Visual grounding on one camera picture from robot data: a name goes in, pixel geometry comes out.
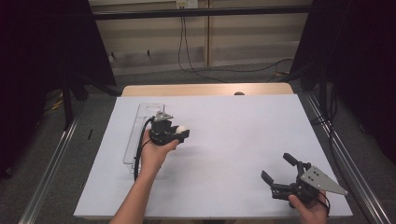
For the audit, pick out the person's right hand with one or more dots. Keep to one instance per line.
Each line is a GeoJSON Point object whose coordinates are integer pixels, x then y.
{"type": "Point", "coordinates": [308, 213]}

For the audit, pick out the black horizontal bar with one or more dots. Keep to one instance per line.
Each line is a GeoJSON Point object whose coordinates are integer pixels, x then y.
{"type": "Point", "coordinates": [202, 13]}

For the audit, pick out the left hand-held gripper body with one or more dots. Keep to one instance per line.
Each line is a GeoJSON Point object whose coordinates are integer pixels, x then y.
{"type": "Point", "coordinates": [160, 132]}

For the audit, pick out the black stand leg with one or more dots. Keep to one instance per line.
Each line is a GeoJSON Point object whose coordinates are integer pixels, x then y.
{"type": "Point", "coordinates": [67, 105]}

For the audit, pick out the black curtain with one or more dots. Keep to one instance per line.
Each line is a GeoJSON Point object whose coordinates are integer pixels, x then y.
{"type": "Point", "coordinates": [358, 62]}
{"type": "Point", "coordinates": [40, 62]}

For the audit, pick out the person's left hand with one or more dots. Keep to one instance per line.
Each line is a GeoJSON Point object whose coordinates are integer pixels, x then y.
{"type": "Point", "coordinates": [152, 158]}

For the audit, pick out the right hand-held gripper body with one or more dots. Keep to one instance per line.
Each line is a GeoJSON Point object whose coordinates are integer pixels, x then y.
{"type": "Point", "coordinates": [314, 182]}

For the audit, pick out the white ping pong ball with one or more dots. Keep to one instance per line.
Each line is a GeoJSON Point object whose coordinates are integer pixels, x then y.
{"type": "Point", "coordinates": [181, 128]}

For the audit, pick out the white table sheet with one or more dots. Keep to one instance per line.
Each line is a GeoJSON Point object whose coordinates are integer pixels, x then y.
{"type": "Point", "coordinates": [224, 149]}

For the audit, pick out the small dark table knob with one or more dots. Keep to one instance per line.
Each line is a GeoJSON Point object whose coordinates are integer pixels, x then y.
{"type": "Point", "coordinates": [239, 93]}

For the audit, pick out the metal floor rail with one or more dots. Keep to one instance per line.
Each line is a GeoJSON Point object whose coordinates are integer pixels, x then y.
{"type": "Point", "coordinates": [46, 174]}
{"type": "Point", "coordinates": [351, 168]}

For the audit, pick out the white wall socket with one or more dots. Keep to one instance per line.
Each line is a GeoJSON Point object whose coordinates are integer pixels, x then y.
{"type": "Point", "coordinates": [186, 3]}

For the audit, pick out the wooden table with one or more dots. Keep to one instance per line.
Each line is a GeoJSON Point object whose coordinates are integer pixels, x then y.
{"type": "Point", "coordinates": [202, 89]}

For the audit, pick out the clear plastic container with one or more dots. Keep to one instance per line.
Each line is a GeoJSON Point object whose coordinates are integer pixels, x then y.
{"type": "Point", "coordinates": [132, 146]}

